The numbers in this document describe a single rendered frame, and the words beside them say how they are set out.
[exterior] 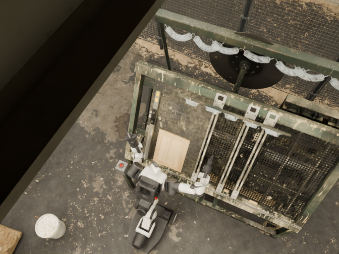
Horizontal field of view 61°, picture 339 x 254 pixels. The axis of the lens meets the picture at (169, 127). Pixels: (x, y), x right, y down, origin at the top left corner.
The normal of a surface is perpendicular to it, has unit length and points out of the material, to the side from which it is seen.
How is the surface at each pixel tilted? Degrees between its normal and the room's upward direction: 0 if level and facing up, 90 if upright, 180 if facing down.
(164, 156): 60
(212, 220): 0
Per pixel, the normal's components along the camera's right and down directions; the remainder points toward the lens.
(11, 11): 0.89, 0.40
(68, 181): -0.02, -0.46
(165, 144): -0.36, 0.47
